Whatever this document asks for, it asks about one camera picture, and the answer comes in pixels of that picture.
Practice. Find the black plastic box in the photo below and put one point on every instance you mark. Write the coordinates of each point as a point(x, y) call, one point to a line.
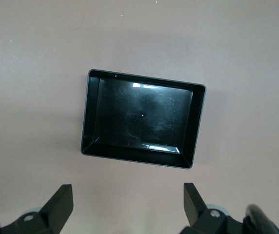
point(142, 117)

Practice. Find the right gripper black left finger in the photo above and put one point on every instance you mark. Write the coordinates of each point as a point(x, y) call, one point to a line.
point(54, 212)

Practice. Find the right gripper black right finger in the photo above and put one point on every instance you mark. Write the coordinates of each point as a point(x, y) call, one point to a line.
point(198, 214)

